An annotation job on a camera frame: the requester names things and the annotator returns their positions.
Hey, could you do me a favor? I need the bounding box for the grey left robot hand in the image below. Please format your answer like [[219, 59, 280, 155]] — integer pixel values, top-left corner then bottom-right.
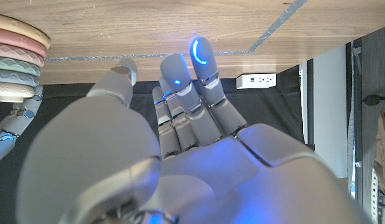
[[14, 36, 372, 224]]

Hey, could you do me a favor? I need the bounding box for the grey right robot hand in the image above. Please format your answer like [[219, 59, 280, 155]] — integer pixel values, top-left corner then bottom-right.
[[0, 85, 44, 166]]

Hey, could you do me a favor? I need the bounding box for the cream toy ring disc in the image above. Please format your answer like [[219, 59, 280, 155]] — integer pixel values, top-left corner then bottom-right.
[[0, 82, 35, 103]]

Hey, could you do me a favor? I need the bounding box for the green toy ring disc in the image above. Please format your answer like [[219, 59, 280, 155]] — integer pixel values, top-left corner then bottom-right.
[[0, 55, 42, 77]]

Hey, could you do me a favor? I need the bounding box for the coral red toy ring disc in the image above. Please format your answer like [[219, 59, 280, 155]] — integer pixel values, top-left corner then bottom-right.
[[0, 27, 49, 59]]

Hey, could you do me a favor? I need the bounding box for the black fabric backdrop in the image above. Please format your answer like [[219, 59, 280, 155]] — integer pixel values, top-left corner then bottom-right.
[[0, 64, 307, 224]]

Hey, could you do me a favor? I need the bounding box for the white power strip box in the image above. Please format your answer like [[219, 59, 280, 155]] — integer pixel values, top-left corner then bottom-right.
[[236, 73, 277, 90]]

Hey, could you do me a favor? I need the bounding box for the black backdrop stand pole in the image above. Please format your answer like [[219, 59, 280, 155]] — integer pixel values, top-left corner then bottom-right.
[[306, 58, 315, 146]]

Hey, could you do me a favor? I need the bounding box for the beige hanging cloth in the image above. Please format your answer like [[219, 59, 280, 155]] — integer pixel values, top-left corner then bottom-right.
[[373, 108, 385, 202]]

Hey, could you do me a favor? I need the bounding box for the orange toy ring disc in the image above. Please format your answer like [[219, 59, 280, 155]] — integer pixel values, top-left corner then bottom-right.
[[0, 12, 52, 50]]

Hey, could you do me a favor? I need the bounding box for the black round door handle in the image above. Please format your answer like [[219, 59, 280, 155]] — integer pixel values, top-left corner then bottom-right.
[[362, 94, 385, 107]]

